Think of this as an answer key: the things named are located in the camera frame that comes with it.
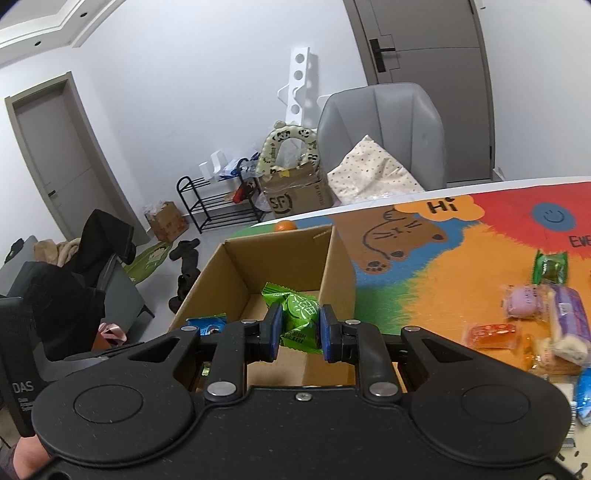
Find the bright green snack packet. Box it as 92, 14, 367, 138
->
262, 282, 321, 354

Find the dark green snack packet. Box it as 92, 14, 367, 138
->
532, 250, 568, 285

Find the left hand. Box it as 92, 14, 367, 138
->
12, 436, 51, 479

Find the blue packet in box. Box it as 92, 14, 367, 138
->
185, 314, 228, 336

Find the brown cardboard box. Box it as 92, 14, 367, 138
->
168, 224, 406, 394

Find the black clothes pile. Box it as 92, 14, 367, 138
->
8, 209, 136, 361

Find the orange fruit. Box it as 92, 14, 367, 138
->
273, 220, 297, 232

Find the beige plush toy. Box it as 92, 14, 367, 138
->
33, 238, 80, 267

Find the colourful cat table mat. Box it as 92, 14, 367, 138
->
228, 181, 591, 480

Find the SF cardboard box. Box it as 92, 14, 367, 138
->
259, 163, 335, 218

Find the green floor mat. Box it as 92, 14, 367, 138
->
123, 242, 172, 285

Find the orange jelly packet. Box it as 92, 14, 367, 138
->
463, 323, 520, 350

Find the small brown floor box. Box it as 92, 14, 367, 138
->
144, 201, 188, 243

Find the dotted cream cushion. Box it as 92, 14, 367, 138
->
328, 135, 425, 205

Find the pink snack packet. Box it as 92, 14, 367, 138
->
501, 284, 548, 319

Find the grey door on left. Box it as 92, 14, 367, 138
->
5, 72, 149, 245

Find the brown pastry packet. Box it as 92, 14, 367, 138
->
523, 334, 582, 376

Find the grey upholstered chair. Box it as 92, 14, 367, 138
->
317, 82, 447, 190

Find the purple bread packet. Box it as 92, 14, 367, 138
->
548, 285, 590, 367

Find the blue snack packet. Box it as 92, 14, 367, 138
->
575, 368, 591, 427

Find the white perforated board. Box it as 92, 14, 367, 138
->
276, 46, 318, 128

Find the black wire shoe rack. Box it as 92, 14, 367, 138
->
176, 157, 266, 234

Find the grey door with handle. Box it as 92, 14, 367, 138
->
345, 0, 495, 182

